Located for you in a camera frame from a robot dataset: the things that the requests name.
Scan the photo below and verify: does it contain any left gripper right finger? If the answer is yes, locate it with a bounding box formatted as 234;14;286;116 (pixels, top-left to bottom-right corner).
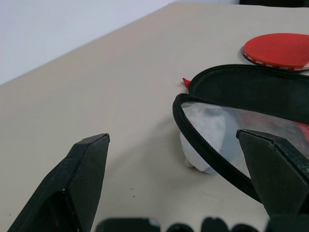
236;129;309;216

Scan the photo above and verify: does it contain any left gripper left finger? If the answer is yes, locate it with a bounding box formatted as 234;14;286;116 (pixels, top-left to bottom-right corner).
7;133;111;232

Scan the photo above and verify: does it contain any white grey plush toy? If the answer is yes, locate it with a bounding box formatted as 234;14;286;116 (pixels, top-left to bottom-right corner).
180;106;244;175

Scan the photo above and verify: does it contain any red black paddle case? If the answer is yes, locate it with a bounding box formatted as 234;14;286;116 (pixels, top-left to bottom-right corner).
172;64;309;201

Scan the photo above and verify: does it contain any red table tennis paddle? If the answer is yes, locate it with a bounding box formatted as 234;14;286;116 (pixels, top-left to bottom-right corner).
241;33;309;73

